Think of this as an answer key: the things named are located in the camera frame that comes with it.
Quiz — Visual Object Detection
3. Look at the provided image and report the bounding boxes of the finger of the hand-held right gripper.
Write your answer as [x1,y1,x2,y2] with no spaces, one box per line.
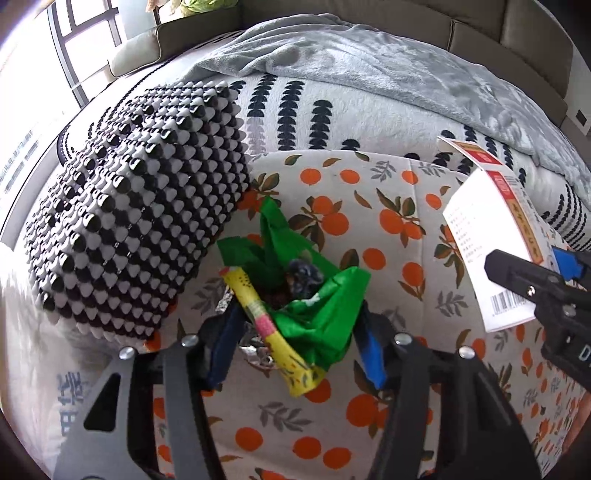
[484,249,563,311]
[551,247,591,296]

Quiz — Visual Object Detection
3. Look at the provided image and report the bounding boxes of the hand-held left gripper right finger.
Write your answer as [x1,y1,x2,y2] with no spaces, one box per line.
[353,300,542,480]

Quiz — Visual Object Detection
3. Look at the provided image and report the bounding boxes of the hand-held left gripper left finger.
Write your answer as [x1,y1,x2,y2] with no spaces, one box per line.
[53,302,248,480]

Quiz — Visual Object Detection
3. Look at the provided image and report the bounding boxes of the silver foil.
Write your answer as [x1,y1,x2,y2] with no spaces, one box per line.
[217,286,282,370]

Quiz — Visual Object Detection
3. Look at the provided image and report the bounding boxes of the yellow snack wrapper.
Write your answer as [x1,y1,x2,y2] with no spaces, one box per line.
[223,267,324,398]

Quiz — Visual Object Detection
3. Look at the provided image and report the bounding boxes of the white orange medicine box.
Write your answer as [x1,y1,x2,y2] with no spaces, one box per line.
[436,135,571,333]

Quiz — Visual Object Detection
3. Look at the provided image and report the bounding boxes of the green snack wrapper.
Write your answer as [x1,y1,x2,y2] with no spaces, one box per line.
[217,196,372,372]

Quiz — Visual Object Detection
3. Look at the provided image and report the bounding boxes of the person's right hand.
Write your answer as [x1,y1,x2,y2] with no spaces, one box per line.
[564,396,591,459]

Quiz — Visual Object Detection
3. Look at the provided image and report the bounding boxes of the dark crumpled wrapper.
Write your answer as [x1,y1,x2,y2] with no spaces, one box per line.
[284,258,324,301]

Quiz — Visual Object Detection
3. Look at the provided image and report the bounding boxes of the orange fruit print tablecloth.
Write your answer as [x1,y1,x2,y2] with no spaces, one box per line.
[148,150,591,480]

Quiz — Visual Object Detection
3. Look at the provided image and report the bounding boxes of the black white studded bag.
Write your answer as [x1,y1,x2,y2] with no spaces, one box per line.
[25,79,252,342]

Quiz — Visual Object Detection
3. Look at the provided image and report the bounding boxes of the grey fleece blanket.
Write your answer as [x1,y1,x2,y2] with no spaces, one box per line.
[185,14,591,199]

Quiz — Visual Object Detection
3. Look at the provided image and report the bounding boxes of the white black leaf sofa cover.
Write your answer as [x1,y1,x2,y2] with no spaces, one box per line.
[55,74,591,259]

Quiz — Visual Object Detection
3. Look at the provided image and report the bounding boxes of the grey sofa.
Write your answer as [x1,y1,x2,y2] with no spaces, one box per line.
[108,0,591,139]

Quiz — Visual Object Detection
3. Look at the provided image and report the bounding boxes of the window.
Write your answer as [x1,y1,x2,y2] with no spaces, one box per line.
[46,0,158,107]

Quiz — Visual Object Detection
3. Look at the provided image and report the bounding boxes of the green plush toy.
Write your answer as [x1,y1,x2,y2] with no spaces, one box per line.
[180,0,241,17]

